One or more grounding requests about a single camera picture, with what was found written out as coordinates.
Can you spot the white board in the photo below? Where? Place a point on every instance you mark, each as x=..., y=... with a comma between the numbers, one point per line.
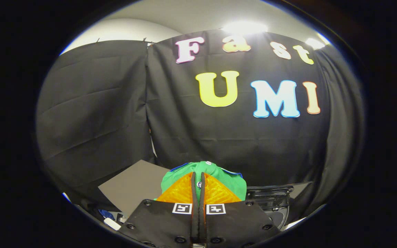
x=293, y=224

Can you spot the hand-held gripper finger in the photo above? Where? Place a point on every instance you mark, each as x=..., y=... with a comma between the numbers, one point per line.
x=202, y=213
x=193, y=213

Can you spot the black backdrop cloth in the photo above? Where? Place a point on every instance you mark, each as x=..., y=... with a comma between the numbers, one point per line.
x=98, y=103

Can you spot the green polo shirt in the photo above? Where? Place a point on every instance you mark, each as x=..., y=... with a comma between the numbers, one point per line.
x=226, y=186

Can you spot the small white object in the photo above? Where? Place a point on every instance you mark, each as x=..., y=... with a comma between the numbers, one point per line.
x=112, y=224

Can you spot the grey cabinet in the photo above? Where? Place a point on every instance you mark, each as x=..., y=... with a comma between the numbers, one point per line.
x=133, y=186

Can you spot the blue cloth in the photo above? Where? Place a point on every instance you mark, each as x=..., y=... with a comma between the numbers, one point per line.
x=106, y=214

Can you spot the ceiling light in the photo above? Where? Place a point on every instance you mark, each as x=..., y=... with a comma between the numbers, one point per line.
x=245, y=27
x=314, y=43

